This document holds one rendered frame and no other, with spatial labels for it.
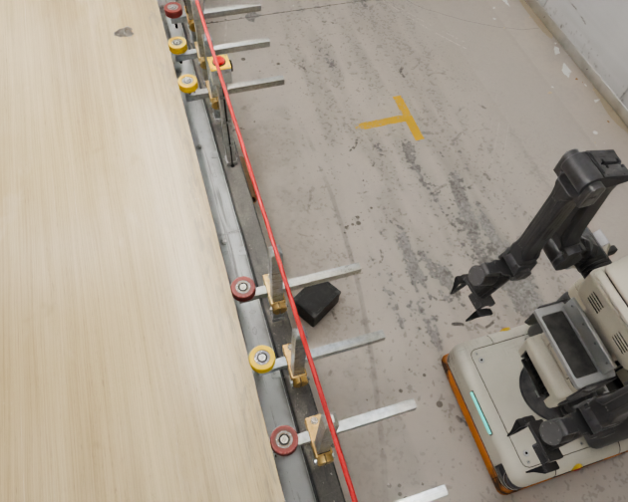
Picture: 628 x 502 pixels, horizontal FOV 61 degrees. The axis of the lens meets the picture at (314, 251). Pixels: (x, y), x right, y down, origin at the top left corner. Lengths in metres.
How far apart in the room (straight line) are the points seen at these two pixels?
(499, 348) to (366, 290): 0.73
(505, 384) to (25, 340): 1.83
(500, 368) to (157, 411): 1.47
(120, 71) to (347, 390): 1.73
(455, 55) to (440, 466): 2.78
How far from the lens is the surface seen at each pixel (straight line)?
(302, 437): 1.65
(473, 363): 2.45
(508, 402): 2.44
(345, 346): 1.77
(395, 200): 3.13
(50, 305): 1.87
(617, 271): 1.53
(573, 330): 1.76
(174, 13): 2.75
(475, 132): 3.62
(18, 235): 2.05
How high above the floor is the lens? 2.46
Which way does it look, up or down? 59 degrees down
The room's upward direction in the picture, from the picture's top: 6 degrees clockwise
